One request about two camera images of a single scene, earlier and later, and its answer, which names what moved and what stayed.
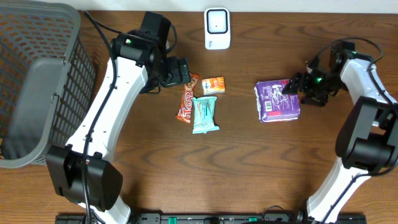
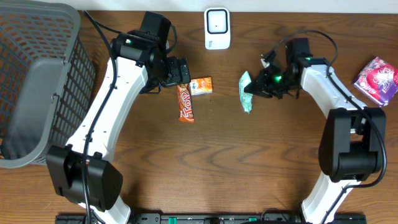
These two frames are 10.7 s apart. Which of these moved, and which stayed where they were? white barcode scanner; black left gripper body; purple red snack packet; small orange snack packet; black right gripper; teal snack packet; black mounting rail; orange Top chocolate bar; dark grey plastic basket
Moved: orange Top chocolate bar; small orange snack packet; purple red snack packet; teal snack packet; black right gripper
Stayed: black mounting rail; black left gripper body; white barcode scanner; dark grey plastic basket
